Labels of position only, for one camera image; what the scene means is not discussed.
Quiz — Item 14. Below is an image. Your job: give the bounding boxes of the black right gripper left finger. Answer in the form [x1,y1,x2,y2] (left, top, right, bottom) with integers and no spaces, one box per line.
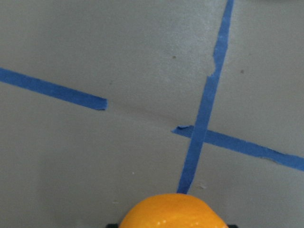
[106,224,119,228]

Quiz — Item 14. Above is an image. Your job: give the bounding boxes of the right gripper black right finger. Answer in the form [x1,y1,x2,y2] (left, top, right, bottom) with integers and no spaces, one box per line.
[227,224,238,228]

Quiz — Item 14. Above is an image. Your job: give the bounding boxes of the orange mandarin fruit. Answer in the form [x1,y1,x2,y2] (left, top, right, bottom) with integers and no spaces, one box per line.
[119,193,228,228]

